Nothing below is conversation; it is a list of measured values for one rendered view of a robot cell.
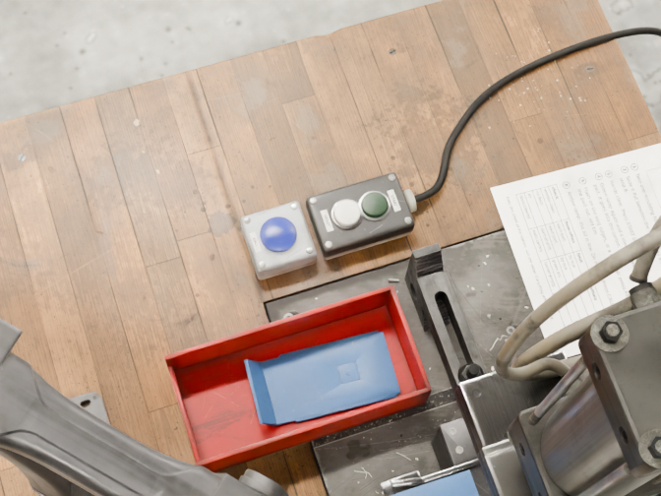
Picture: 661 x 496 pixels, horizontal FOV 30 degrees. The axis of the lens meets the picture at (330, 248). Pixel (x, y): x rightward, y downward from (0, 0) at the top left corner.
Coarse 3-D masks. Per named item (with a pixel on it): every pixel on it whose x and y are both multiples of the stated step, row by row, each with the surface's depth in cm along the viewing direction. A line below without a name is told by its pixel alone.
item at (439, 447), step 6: (438, 432) 124; (438, 438) 125; (432, 444) 129; (438, 444) 126; (444, 444) 123; (438, 450) 127; (444, 450) 124; (438, 456) 128; (444, 456) 125; (438, 462) 129; (444, 462) 126; (450, 462) 123; (444, 468) 127
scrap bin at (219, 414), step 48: (384, 288) 130; (240, 336) 127; (288, 336) 133; (336, 336) 133; (192, 384) 131; (240, 384) 131; (192, 432) 129; (240, 432) 129; (288, 432) 124; (336, 432) 130
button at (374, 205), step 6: (372, 192) 136; (366, 198) 135; (372, 198) 135; (378, 198) 135; (384, 198) 135; (366, 204) 135; (372, 204) 135; (378, 204) 135; (384, 204) 135; (366, 210) 135; (372, 210) 135; (378, 210) 135; (384, 210) 135; (372, 216) 135; (378, 216) 135
